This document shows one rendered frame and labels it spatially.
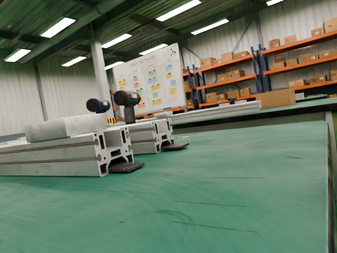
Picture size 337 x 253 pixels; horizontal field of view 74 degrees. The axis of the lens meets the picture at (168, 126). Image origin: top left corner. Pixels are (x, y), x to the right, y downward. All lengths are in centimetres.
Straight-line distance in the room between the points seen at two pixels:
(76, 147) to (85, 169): 5
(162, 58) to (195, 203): 364
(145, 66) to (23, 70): 1017
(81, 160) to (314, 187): 40
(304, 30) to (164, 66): 798
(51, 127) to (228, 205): 41
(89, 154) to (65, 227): 21
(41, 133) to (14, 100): 1254
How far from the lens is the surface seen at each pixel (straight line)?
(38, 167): 63
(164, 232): 21
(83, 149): 47
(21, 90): 1333
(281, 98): 230
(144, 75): 406
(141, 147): 62
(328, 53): 984
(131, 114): 92
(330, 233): 21
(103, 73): 936
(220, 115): 197
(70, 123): 51
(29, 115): 1320
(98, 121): 55
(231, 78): 1039
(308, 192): 26
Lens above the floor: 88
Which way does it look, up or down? 3 degrees down
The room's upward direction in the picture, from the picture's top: 9 degrees counter-clockwise
